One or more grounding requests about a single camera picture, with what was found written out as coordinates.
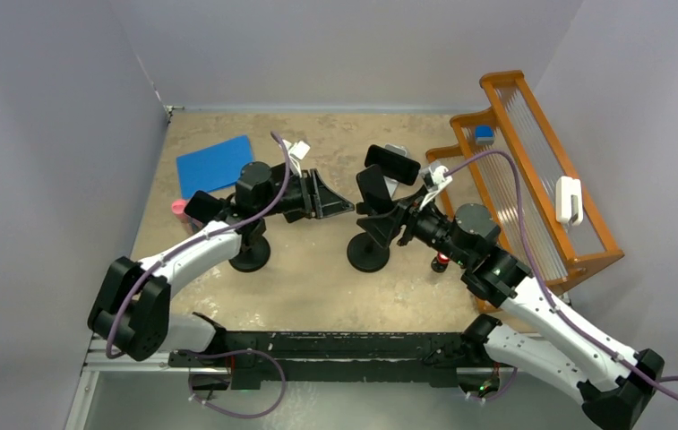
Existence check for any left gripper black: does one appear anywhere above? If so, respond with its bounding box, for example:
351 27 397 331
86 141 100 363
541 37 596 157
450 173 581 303
256 168 352 219

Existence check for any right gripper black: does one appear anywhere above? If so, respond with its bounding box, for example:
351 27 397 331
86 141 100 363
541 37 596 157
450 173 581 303
358 184 473 267

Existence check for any black phone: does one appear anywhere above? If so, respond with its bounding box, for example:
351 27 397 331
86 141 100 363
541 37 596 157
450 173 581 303
356 164 395 215
364 144 421 185

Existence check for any black round-base pole stand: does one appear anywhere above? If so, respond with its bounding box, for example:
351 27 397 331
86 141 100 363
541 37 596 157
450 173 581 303
347 231 390 273

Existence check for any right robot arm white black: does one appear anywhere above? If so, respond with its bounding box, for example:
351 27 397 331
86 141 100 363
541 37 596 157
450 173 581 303
357 185 665 429

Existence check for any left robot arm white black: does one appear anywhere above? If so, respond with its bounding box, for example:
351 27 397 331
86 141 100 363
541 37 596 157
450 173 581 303
87 161 355 366

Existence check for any silver phone stand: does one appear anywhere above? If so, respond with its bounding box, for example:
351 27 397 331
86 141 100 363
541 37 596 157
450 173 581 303
364 143 409 197

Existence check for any black folding phone stand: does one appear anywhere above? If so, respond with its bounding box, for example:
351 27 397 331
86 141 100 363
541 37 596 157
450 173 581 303
283 207 311 224

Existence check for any black phone on silver stand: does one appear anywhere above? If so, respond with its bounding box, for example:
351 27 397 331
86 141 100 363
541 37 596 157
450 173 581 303
364 144 421 185

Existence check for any black round-base stand left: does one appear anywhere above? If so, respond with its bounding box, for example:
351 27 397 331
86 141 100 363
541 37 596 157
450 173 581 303
228 234 271 273

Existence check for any purple-cased phone on stand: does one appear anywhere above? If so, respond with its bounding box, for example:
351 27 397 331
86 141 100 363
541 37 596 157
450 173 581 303
184 191 226 226

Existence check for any blue small block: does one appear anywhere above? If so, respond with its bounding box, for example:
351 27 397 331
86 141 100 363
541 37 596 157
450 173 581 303
474 125 495 146

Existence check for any orange wooden rack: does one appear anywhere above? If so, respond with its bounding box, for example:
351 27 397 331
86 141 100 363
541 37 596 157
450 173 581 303
426 70 624 294

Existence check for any pink cup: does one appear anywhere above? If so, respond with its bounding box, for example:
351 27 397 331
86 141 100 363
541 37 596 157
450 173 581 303
171 199 190 224

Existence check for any white clip on rack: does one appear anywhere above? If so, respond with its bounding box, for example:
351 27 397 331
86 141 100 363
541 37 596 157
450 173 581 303
554 176 584 226

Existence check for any black base frame rail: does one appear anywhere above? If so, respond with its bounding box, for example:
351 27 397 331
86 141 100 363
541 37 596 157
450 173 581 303
80 330 565 393

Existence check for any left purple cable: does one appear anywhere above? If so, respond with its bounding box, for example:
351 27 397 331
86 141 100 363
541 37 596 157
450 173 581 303
105 131 292 360

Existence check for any purple cable loop front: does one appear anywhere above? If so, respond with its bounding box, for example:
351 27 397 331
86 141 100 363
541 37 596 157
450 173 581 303
186 348 290 421

